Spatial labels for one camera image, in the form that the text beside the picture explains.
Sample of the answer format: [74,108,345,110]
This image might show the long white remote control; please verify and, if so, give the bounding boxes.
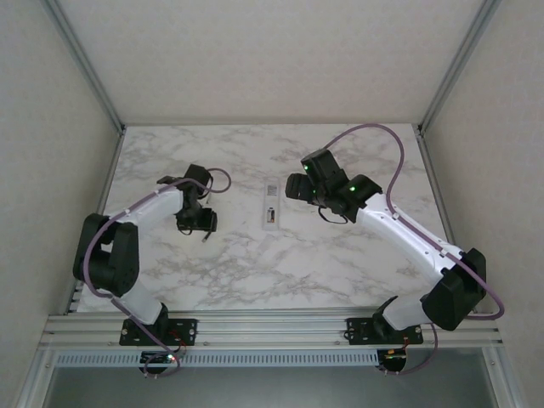
[262,181,283,234]

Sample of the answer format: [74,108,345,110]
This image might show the black controller board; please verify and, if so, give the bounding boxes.
[139,350,182,377]
[379,348,410,377]

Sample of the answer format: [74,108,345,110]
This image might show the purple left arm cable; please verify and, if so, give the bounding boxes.
[82,167,234,380]

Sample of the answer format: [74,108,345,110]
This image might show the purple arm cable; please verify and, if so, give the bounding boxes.
[325,122,506,377]
[82,167,234,380]

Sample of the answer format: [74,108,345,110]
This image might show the thin black right gripper cable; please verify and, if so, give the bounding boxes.
[317,205,349,225]

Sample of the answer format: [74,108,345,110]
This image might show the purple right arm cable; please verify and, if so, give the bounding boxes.
[325,122,506,377]

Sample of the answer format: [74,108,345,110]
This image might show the aluminium side rail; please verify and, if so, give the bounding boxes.
[414,125,476,314]
[66,125,127,315]

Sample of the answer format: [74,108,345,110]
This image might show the aluminium frame post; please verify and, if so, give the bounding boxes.
[415,0,505,133]
[44,0,128,133]

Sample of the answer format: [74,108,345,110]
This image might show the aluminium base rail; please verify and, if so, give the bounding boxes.
[40,312,502,350]

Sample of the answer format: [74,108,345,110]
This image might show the grey slotted cable duct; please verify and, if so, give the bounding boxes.
[54,350,380,367]

